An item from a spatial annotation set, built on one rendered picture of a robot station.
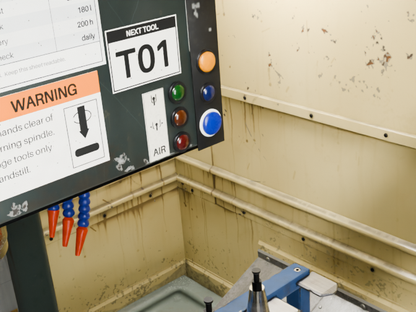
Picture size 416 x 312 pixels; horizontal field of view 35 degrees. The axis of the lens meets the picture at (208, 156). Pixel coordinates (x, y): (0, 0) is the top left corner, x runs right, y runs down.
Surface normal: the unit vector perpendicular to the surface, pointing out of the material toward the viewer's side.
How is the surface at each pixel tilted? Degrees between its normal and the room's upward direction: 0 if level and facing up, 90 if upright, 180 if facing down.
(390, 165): 90
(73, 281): 90
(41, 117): 90
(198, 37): 90
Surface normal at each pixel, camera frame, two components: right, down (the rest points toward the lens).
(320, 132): -0.74, 0.32
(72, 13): 0.67, 0.25
